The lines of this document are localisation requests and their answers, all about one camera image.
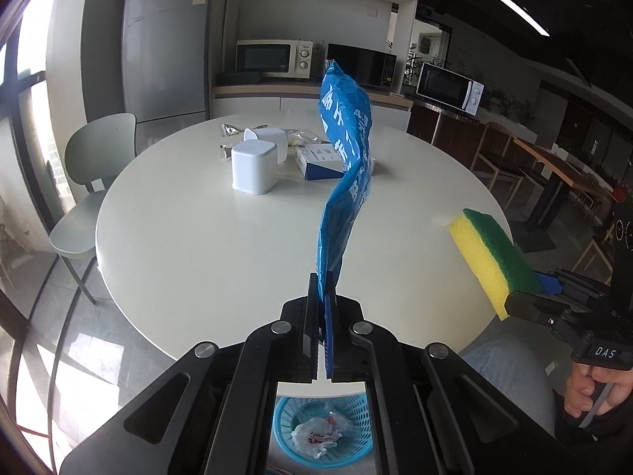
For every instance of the white microwave oven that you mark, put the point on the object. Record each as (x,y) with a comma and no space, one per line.
(275,58)

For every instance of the yellow snack wrapper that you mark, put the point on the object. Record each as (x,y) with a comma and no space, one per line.
(302,138)

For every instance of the wooden side table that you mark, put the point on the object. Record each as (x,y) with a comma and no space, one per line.
(505,155)

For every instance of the blue plastic trash basket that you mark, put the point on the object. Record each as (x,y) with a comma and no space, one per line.
(292,411)

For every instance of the black microwave oven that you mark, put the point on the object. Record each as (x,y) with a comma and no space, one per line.
(369,68)

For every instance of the pale green chair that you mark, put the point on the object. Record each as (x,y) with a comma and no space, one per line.
(94,157)

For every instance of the blue plastic snack wrapper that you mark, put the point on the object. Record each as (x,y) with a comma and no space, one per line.
(345,111)

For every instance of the kitchen counter cabinet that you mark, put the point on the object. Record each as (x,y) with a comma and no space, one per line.
(388,109)

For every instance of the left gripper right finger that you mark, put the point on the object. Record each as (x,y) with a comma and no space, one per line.
(330,316)

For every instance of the right hand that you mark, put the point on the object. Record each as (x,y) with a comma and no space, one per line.
(583,382)

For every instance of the white square container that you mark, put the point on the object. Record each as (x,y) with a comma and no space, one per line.
(254,167)

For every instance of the green yellow sponge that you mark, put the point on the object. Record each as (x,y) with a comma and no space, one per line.
(492,258)

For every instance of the crumpled white trash paper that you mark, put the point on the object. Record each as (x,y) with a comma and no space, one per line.
(318,435)

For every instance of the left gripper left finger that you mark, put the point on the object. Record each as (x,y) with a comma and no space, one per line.
(311,331)

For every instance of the silver refrigerator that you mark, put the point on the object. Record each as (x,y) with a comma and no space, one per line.
(164,66)

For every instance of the white black microwave right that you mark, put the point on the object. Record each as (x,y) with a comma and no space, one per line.
(449,88)

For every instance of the white round table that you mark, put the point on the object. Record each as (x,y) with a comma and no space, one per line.
(188,258)

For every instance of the white blue cardboard box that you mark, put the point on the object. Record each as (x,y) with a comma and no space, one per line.
(321,162)

